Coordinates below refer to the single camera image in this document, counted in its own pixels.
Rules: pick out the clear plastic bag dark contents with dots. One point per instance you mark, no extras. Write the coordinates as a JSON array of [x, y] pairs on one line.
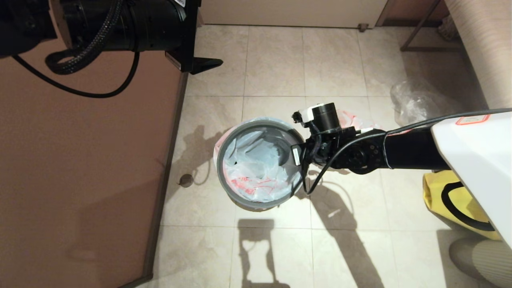
[[416, 100]]

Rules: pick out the round metal floor drain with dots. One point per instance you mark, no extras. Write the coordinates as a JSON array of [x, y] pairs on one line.
[[186, 180]]

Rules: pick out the beige striped furniture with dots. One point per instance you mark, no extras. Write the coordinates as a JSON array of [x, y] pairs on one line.
[[484, 48]]

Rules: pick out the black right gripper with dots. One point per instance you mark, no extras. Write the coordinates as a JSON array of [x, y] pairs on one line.
[[310, 154]]

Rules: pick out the grey ribbed round pouf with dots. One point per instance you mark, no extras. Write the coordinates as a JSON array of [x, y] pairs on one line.
[[476, 264]]

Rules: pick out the yellow fabric bag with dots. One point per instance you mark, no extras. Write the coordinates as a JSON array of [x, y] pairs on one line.
[[434, 200]]

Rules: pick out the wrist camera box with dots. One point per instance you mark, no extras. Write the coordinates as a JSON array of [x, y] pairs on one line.
[[296, 155], [180, 3]]

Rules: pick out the small silver connector block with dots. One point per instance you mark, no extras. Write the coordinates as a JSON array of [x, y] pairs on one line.
[[297, 116]]

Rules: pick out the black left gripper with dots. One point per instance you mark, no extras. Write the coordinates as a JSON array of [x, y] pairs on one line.
[[191, 36]]

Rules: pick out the white plastic bag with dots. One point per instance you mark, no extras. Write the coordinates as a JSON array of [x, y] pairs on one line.
[[256, 168]]

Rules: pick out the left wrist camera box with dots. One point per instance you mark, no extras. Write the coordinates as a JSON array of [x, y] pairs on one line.
[[180, 3]]

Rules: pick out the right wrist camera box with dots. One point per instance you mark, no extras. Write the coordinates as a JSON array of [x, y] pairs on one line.
[[296, 155]]

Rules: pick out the grey mesh bundle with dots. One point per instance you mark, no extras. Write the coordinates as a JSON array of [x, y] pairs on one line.
[[448, 28]]

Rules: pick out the dark metal frame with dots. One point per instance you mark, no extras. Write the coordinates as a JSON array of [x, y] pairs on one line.
[[428, 48]]

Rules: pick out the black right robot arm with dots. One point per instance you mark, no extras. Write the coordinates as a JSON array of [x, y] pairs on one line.
[[472, 160]]

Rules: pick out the small metal door stop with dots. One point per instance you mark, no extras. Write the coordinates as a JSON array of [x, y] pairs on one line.
[[363, 27]]

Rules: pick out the used white bag red trim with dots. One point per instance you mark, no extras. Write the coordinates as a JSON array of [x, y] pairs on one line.
[[360, 120]]

